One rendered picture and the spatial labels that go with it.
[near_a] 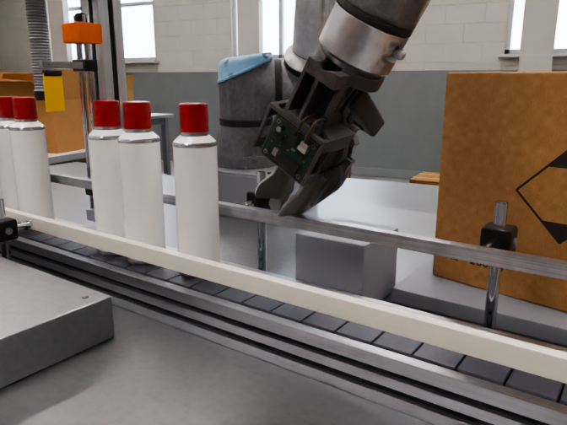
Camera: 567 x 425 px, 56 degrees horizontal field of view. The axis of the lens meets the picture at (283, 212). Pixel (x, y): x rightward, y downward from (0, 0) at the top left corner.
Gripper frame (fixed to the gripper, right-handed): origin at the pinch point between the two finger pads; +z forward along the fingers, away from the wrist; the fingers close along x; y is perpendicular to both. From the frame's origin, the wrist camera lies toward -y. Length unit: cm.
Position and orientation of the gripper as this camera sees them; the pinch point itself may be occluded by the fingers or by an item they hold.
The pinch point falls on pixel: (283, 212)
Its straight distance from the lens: 63.5
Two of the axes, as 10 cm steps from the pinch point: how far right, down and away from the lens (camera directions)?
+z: -3.9, 7.5, 5.3
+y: -5.7, 2.6, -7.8
